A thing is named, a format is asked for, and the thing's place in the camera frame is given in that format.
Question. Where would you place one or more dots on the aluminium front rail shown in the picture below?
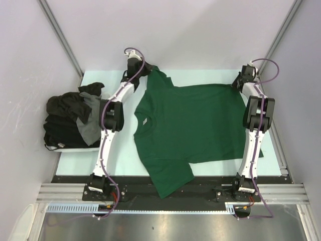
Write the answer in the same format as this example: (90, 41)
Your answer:
(272, 193)

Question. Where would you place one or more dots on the white plastic bin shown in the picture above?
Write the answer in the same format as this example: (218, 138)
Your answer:
(75, 150)

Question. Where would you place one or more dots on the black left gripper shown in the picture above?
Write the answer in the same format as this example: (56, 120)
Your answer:
(148, 69)

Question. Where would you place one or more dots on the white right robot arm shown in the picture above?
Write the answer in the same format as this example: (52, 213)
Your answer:
(257, 120)

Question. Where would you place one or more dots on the white slotted cable duct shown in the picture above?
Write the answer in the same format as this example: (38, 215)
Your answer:
(82, 208)

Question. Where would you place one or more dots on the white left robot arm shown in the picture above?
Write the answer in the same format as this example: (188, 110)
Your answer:
(112, 121)

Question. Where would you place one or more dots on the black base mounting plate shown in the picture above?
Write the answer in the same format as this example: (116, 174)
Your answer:
(196, 192)

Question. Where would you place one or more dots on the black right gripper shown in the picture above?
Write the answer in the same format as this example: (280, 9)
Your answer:
(234, 83)

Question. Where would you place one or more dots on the grey t shirt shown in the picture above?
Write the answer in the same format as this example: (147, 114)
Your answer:
(90, 131)

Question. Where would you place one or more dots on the black t shirt pile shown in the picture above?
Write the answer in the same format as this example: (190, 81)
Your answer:
(65, 118)

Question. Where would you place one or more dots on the left aluminium frame post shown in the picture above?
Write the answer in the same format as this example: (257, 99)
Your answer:
(45, 7)

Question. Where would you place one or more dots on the green t shirt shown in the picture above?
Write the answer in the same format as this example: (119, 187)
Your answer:
(180, 126)

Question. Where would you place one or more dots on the right aluminium frame post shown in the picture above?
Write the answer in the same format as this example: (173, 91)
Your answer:
(283, 28)

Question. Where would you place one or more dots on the aluminium frame post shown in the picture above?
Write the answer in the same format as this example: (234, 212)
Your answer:
(283, 28)
(45, 7)

